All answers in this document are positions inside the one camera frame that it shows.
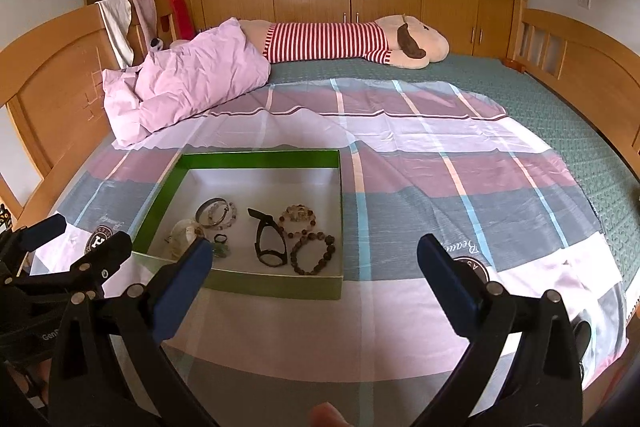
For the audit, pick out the black wristwatch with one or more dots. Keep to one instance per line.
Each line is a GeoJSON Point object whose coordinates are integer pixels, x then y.
{"type": "Point", "coordinates": [259, 242]}

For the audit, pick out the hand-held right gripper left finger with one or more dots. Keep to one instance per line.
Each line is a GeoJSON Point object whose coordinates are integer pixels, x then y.
{"type": "Point", "coordinates": [185, 277]}

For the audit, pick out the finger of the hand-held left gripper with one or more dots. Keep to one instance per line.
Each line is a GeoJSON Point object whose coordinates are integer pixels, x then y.
{"type": "Point", "coordinates": [45, 229]}
{"type": "Point", "coordinates": [107, 249]}

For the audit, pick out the wooden headboard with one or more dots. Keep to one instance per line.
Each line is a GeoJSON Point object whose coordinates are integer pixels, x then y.
{"type": "Point", "coordinates": [55, 87]}

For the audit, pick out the wooden footboard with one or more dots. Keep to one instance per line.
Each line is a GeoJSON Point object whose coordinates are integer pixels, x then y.
{"type": "Point", "coordinates": [585, 62]}

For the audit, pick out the pink towel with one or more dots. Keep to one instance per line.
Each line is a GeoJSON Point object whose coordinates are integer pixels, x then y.
{"type": "Point", "coordinates": [145, 12]}

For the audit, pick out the pale jade bangle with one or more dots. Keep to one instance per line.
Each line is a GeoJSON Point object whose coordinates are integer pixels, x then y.
{"type": "Point", "coordinates": [182, 232]}

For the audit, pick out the striped plush toy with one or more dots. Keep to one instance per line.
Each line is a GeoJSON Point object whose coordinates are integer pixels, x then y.
{"type": "Point", "coordinates": [325, 39]}

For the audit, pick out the pink quilt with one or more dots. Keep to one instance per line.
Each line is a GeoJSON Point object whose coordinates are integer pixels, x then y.
{"type": "Point", "coordinates": [200, 72]}

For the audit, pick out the silver bangle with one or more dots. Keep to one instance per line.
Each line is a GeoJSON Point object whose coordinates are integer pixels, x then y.
{"type": "Point", "coordinates": [200, 213]}

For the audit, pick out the green bed mat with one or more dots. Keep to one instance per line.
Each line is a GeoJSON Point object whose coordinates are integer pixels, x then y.
{"type": "Point", "coordinates": [550, 107]}

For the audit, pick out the green cardboard box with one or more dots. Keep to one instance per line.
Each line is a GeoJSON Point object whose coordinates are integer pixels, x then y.
{"type": "Point", "coordinates": [300, 289]}

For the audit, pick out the plaid bed sheet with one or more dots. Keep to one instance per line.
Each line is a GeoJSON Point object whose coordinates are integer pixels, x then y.
{"type": "Point", "coordinates": [425, 167]}

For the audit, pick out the red cloth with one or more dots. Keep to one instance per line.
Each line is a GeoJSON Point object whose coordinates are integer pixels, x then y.
{"type": "Point", "coordinates": [177, 14]}

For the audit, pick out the white cloth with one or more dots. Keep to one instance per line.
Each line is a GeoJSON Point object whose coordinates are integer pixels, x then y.
{"type": "Point", "coordinates": [117, 27]}

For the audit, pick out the black puck device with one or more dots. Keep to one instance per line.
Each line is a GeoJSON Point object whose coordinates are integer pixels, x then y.
{"type": "Point", "coordinates": [581, 338]}

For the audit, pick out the person's right hand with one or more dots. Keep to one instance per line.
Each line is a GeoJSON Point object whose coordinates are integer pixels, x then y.
{"type": "Point", "coordinates": [327, 416]}

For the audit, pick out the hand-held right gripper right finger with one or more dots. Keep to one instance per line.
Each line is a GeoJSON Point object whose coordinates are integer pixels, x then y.
{"type": "Point", "coordinates": [440, 272]}

